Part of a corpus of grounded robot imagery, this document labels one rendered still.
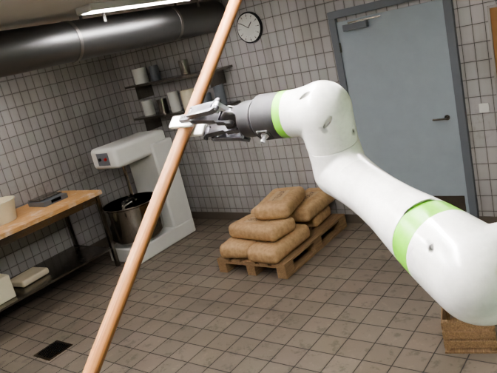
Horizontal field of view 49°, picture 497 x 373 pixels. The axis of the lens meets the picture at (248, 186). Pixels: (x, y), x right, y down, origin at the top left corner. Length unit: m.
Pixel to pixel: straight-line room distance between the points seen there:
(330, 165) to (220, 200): 5.93
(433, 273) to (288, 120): 0.44
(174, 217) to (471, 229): 5.98
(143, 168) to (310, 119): 5.67
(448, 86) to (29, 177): 4.55
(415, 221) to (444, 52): 4.37
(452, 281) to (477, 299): 0.03
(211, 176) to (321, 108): 5.93
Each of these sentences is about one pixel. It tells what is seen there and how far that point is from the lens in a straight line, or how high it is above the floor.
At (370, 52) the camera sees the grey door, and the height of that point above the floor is 1.73.
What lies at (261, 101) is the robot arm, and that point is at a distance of 1.08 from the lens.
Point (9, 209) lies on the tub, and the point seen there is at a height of 1.02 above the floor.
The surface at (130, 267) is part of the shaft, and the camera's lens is 1.13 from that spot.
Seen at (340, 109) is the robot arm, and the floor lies 1.97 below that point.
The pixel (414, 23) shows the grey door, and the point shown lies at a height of 1.90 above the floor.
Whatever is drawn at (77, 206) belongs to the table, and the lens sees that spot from 6.10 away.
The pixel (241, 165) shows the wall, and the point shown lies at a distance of 6.53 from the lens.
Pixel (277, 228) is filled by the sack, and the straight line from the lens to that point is 5.02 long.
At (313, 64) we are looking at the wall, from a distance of 5.68.
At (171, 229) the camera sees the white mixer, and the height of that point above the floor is 0.18.
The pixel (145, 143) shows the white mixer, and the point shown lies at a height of 1.24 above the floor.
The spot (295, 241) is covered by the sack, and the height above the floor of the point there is 0.24.
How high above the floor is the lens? 2.13
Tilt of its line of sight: 15 degrees down
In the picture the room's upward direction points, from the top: 13 degrees counter-clockwise
